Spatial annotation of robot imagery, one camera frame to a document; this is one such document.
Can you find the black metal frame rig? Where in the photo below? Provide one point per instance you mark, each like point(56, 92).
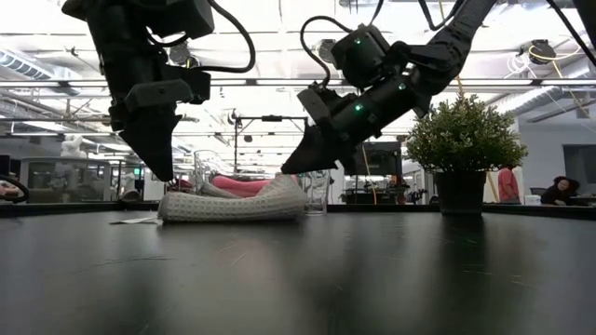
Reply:
point(271, 118)

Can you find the small white container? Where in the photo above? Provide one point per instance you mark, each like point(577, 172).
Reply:
point(532, 200)

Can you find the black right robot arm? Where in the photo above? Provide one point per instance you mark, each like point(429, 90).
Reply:
point(442, 46)

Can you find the silver air duct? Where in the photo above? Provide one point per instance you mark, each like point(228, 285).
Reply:
point(23, 65)
point(549, 90)

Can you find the black monitor screen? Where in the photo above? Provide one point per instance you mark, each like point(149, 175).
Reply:
point(384, 158)

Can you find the white figure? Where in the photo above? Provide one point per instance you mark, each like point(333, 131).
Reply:
point(72, 146)

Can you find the pink fluffy microfiber towel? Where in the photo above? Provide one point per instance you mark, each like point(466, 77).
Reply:
point(242, 183)

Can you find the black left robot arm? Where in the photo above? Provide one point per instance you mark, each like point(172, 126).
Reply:
point(121, 37)

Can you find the green potted plant black pot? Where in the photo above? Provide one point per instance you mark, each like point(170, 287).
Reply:
point(465, 135)

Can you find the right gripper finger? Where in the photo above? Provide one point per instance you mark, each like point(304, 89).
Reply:
point(316, 153)
point(356, 163)

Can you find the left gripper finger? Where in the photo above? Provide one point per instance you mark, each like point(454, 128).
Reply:
point(153, 144)
point(116, 118)

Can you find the clear plastic bin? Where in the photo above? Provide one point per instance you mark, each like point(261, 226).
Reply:
point(319, 191)

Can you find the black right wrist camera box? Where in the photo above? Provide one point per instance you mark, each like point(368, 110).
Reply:
point(316, 102)

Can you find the glass-walled enclosure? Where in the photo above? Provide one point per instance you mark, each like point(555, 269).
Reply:
point(65, 179)

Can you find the grey smooth microfiber towel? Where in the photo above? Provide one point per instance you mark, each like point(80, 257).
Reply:
point(219, 191)

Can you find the white waffle microfiber towel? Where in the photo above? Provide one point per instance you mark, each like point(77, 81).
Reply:
point(233, 207)

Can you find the white round column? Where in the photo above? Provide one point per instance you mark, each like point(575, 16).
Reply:
point(338, 186)

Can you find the person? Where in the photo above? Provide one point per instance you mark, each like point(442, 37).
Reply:
point(508, 183)
point(561, 188)

